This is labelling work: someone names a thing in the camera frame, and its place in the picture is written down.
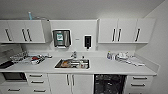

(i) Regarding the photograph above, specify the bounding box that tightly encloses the black soap dispenser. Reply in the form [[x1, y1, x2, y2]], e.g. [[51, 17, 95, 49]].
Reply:
[[83, 34, 93, 50]]

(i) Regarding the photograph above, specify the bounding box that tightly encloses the chrome faucet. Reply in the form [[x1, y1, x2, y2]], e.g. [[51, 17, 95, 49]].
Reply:
[[70, 50, 79, 60]]

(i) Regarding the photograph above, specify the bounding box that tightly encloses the white mug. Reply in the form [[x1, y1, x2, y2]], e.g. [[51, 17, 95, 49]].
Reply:
[[79, 61, 88, 69]]

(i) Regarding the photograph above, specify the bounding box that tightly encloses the orange bowl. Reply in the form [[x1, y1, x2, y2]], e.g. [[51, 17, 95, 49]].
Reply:
[[64, 61, 76, 68]]

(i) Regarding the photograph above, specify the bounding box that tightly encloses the steel paper towel dispenser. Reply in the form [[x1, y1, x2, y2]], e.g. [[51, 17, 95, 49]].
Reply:
[[51, 28, 72, 50]]

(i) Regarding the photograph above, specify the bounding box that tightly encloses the steel sink basin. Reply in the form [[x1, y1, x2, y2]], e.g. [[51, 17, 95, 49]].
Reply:
[[53, 57, 92, 71]]

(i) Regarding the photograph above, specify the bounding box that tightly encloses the stack of white dishes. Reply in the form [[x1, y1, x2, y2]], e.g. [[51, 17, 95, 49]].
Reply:
[[114, 51, 131, 63]]

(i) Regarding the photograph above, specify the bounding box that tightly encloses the white two-door base cabinet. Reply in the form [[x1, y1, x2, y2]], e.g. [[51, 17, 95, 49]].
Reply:
[[47, 72, 95, 94]]

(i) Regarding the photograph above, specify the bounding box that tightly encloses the dish rack with items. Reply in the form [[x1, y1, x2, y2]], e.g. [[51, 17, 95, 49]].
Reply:
[[9, 51, 52, 65]]

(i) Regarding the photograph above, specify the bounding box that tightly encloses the wide white drawer cabinet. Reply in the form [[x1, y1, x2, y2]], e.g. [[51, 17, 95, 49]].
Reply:
[[0, 71, 51, 94]]

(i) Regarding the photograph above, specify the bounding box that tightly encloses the light blue bottle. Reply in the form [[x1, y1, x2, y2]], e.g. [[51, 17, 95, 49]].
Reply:
[[27, 11, 34, 21]]

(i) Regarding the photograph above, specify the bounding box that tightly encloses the narrow white drawer cabinet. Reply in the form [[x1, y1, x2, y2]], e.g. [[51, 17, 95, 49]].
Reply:
[[123, 73, 155, 94]]

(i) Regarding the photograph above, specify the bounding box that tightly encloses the black built-in microwave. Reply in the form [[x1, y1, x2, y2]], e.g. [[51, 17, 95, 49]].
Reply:
[[1, 71, 28, 83]]

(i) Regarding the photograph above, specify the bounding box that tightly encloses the small white wall plate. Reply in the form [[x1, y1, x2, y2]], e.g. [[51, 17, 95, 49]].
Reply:
[[73, 37, 81, 41]]

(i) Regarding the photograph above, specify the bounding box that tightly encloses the white wall cabinet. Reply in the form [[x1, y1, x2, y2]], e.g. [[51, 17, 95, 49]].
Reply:
[[0, 18, 51, 45], [97, 16, 157, 45]]

